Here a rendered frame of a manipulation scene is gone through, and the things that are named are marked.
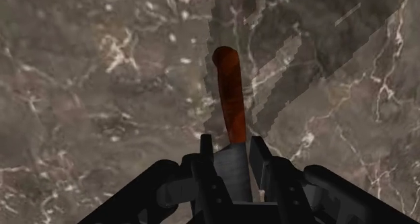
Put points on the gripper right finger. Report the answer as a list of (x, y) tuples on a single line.
[(282, 184)]

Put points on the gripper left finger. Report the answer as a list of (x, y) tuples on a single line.
[(200, 180)]

